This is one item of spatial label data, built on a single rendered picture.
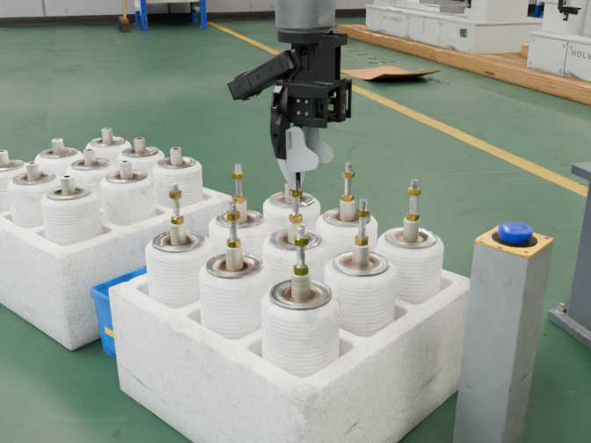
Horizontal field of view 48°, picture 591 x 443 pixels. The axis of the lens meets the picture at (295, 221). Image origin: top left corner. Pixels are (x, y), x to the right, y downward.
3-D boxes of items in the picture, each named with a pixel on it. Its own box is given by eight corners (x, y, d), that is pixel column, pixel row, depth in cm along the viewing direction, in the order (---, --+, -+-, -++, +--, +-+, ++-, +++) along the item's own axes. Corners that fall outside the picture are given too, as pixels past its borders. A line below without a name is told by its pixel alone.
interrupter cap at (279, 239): (259, 238, 97) (259, 234, 96) (303, 228, 100) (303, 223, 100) (287, 257, 91) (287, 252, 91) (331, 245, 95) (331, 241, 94)
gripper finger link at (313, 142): (327, 192, 91) (327, 127, 87) (290, 185, 93) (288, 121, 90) (338, 185, 93) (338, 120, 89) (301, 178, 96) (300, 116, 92)
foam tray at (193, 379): (289, 301, 130) (289, 216, 124) (468, 381, 106) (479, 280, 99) (119, 389, 104) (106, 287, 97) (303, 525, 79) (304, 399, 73)
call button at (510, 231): (506, 233, 83) (507, 218, 82) (536, 242, 80) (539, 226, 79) (490, 243, 80) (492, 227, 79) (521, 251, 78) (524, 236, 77)
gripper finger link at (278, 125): (280, 162, 87) (280, 94, 84) (269, 160, 87) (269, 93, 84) (297, 155, 91) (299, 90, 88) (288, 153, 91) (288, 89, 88)
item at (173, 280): (157, 335, 106) (148, 230, 99) (218, 332, 107) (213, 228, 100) (151, 370, 97) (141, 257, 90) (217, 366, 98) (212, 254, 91)
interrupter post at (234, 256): (235, 273, 86) (234, 250, 85) (222, 269, 87) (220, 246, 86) (247, 267, 88) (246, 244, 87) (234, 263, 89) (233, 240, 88)
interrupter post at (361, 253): (371, 269, 87) (373, 246, 86) (353, 271, 87) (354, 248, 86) (367, 261, 89) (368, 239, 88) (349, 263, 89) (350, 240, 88)
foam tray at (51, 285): (127, 229, 165) (120, 159, 158) (236, 276, 141) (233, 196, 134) (-31, 283, 138) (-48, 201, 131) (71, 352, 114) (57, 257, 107)
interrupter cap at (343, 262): (397, 276, 85) (397, 272, 85) (339, 281, 84) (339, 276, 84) (379, 252, 92) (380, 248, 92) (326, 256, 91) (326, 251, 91)
